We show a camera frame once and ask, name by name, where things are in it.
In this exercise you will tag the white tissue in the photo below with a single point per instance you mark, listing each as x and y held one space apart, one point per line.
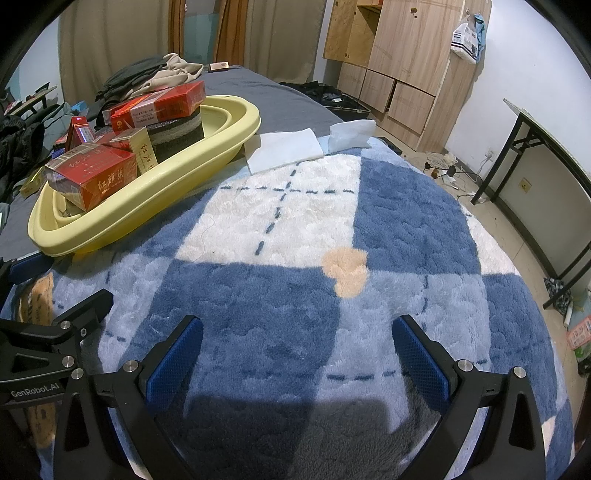
284 147
351 134

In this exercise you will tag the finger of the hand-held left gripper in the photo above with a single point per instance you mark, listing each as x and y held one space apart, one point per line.
30 269
87 309

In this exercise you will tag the red carton with barcode label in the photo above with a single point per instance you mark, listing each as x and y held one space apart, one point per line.
161 104

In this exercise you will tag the dark checkered cloth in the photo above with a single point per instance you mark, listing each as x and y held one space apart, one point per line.
558 295

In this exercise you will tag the grey bed sheet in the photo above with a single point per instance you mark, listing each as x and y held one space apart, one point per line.
272 99

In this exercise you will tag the wooden wardrobe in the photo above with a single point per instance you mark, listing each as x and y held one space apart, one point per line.
406 55

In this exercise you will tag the teal jacket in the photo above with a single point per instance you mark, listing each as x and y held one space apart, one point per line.
57 117

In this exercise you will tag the blue checkered fluffy blanket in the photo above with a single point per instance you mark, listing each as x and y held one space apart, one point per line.
295 258

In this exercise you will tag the beige curtain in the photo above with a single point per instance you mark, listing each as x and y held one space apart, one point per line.
281 37
111 32

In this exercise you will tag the small gold box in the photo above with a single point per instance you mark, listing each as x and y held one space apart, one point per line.
33 183

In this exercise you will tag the large black round container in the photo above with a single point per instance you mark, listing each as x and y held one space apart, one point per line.
178 122

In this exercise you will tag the blue hanging bag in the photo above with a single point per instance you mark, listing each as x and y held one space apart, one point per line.
480 27

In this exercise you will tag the orange curtain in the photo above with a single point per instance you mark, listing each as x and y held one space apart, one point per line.
178 27
233 32

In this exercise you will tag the black equipment case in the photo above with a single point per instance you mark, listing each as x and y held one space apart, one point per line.
332 99

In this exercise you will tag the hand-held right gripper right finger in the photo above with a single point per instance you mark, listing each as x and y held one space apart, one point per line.
418 364

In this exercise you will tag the red carton with gold print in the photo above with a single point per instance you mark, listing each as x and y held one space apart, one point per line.
99 175

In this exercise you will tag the small brown box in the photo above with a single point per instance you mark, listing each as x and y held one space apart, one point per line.
219 66

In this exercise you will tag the pink package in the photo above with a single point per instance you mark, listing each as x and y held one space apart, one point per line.
579 332

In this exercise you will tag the wall outlet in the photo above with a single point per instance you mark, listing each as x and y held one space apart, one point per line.
524 185

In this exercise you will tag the brown cardboard sign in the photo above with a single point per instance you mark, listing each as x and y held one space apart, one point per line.
39 300

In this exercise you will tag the dark jacket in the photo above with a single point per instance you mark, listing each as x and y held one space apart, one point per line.
18 147

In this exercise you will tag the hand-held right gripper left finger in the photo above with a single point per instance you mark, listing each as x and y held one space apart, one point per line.
178 364

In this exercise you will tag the dark grey clothes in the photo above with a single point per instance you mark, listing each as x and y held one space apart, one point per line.
129 76

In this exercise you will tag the white plastic bag with print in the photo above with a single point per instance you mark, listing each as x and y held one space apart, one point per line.
464 44

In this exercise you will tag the yellow plastic basin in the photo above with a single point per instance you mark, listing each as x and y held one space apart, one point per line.
175 180

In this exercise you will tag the black folding table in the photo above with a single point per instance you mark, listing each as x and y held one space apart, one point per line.
535 134

